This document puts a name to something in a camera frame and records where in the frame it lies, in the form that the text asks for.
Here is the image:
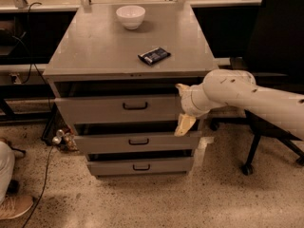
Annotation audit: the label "grey bottom drawer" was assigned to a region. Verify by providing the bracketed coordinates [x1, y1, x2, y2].
[87, 157, 194, 176]

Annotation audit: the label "grey middle drawer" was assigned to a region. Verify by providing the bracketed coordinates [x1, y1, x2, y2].
[75, 131, 200, 154]

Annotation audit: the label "grey top drawer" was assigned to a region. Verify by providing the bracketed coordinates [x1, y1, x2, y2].
[55, 94, 182, 125]

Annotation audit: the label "clear plastic bottles on floor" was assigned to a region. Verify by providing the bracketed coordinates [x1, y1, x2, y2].
[52, 129, 78, 152]

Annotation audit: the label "tan sneaker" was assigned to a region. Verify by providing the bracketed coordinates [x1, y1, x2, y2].
[0, 196, 33, 220]

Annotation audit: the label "grey drawer cabinet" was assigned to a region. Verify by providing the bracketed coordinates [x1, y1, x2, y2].
[42, 2, 220, 178]

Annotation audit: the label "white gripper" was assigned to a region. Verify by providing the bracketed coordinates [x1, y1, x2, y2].
[174, 84, 221, 137]

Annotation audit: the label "person's leg in white trousers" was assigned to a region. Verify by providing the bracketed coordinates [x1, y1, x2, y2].
[0, 142, 15, 204]

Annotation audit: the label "black power cable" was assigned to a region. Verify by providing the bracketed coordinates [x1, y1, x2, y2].
[12, 2, 55, 228]

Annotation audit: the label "dark blue snack packet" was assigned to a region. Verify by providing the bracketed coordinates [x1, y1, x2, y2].
[138, 47, 171, 66]

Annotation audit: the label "white wall socket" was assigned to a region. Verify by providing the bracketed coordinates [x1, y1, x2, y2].
[10, 74, 22, 85]

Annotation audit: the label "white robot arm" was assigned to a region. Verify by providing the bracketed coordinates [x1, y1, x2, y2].
[175, 69, 304, 140]

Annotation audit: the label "white ceramic bowl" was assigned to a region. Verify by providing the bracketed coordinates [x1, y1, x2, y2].
[116, 5, 145, 29]

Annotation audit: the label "grey drawer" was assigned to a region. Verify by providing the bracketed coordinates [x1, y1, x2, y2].
[87, 157, 194, 176]
[55, 94, 182, 125]
[75, 131, 200, 154]

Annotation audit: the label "black office chair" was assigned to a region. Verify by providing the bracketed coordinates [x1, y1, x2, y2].
[206, 0, 304, 175]

